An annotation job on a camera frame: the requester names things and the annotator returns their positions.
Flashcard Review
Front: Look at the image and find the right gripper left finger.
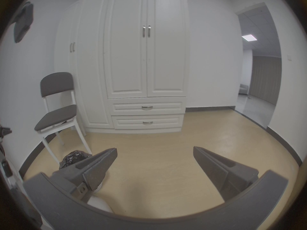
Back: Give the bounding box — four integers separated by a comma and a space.
51, 148, 118, 199

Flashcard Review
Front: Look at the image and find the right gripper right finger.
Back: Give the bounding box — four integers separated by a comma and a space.
193, 146, 260, 203

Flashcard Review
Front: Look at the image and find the black plastic bag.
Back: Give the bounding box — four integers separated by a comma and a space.
59, 150, 92, 170

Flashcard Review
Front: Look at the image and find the white chair with grey seat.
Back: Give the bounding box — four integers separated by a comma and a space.
34, 72, 93, 165

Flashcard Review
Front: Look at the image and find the grey curtain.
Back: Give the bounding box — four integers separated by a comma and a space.
249, 56, 282, 105

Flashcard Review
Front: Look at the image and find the white wardrobe with drawers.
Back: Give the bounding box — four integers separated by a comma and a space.
55, 0, 190, 135

